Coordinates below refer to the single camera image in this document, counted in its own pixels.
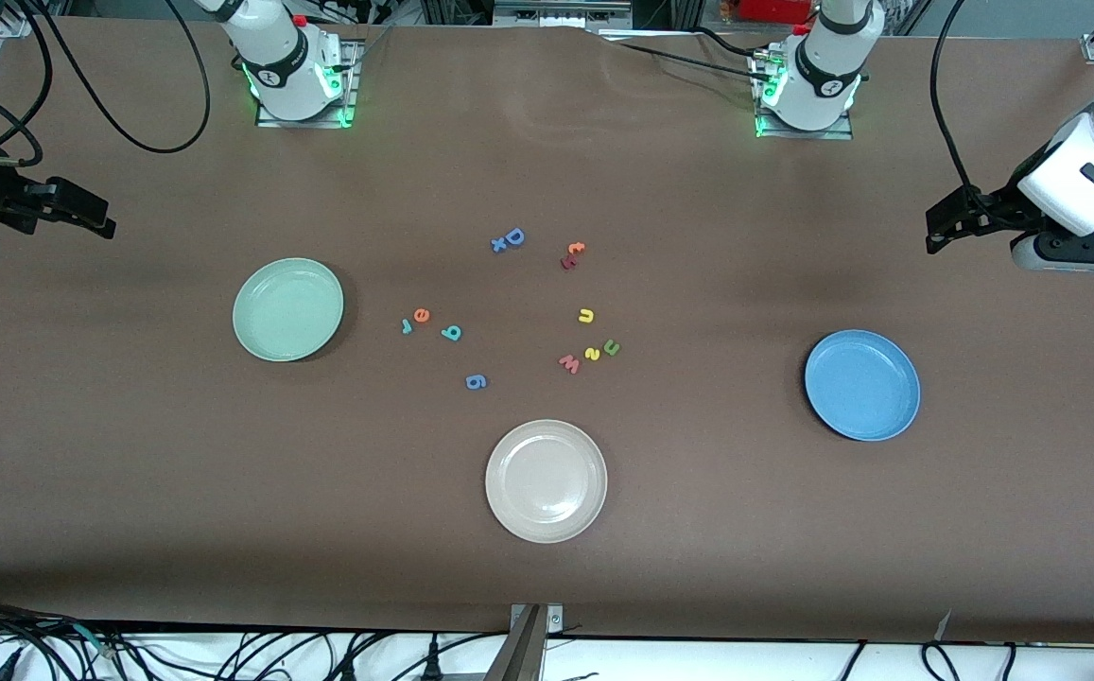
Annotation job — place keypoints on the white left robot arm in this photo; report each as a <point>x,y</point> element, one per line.
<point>821,76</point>

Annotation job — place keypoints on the beige round plate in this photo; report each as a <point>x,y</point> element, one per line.
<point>546,481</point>

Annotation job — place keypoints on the black power plug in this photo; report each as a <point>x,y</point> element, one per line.
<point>432,654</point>

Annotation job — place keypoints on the blue foam letter g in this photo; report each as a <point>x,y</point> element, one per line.
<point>476,382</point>

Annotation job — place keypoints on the blue round plate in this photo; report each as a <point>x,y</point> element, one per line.
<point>862,385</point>

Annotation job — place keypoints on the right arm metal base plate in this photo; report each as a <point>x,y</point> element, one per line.
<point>350,95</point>

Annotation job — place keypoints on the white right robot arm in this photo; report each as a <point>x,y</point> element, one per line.
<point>282,66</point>

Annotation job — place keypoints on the blue foam letter D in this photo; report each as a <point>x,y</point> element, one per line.
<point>514,231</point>

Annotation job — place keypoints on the teal foam letter d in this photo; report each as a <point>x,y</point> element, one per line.
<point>452,333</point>

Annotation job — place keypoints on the red box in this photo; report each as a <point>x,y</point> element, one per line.
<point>773,9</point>

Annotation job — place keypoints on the white paper scrap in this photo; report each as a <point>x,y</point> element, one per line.
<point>944,626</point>

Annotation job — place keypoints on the metal table edge bracket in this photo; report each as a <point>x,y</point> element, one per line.
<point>528,653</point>

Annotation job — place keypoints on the pale green round plate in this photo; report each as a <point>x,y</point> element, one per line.
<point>287,310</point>

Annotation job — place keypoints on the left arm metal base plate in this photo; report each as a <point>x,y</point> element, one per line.
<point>840,134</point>

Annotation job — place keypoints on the pink foam letter w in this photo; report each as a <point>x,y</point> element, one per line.
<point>570,365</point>

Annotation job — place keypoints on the grey metal equipment box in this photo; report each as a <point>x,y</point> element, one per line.
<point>556,14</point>

